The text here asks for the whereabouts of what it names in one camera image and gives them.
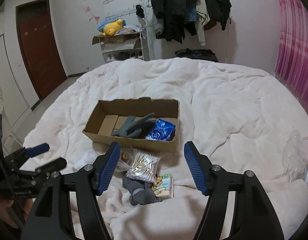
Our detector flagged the clear snack bag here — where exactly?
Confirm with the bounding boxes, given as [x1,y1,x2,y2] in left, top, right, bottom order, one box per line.
[115,148,134,172]

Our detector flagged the bag of cotton swabs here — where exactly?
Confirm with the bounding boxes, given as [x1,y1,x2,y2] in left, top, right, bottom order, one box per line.
[126,149,161,185]

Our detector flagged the grey dotted sock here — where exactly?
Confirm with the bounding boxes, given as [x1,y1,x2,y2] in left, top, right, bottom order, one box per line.
[123,176,162,206]

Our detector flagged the cartoon tissue pack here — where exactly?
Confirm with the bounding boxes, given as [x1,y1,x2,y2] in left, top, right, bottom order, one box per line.
[151,174,174,199]

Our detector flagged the white sock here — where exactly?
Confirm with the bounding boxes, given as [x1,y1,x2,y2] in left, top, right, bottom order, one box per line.
[73,149,103,171]

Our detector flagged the person's left hand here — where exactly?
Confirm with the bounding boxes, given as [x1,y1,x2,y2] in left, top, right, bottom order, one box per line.
[0,197,35,229]

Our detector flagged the white wardrobe door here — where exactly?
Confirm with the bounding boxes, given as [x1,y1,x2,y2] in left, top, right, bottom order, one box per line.
[0,13,31,130]

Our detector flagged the clear plastic bag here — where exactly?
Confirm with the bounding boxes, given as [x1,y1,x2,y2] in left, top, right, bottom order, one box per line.
[283,131,308,182]

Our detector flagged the grey knit glove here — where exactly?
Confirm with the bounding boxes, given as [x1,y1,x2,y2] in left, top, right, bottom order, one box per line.
[111,113,156,139]

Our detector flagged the brown cardboard box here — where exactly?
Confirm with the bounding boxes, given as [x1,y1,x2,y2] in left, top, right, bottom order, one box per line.
[82,98,179,153]

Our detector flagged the blue plastic packet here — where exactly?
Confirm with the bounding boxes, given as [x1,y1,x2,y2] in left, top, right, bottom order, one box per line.
[145,119,176,142]

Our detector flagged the dark red wooden door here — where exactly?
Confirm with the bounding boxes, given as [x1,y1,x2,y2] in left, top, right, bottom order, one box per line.
[16,0,67,100]

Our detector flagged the cardboard box on shelf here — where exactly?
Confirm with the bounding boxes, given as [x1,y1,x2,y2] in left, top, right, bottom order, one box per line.
[92,32,140,45]

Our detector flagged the white shelf rack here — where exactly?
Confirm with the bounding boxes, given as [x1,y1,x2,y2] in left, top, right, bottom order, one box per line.
[97,0,149,62]

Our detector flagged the yellow plush toy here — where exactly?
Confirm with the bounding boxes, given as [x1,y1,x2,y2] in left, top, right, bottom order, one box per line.
[102,18,123,36]

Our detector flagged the pink curtain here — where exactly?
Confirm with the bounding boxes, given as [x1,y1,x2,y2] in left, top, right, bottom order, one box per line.
[275,0,308,107]

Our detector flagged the black clothes pile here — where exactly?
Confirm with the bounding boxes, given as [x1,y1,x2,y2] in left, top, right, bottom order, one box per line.
[175,48,218,62]

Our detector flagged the hanging dark clothes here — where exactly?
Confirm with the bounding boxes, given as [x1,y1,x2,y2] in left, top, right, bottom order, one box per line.
[148,0,231,46]

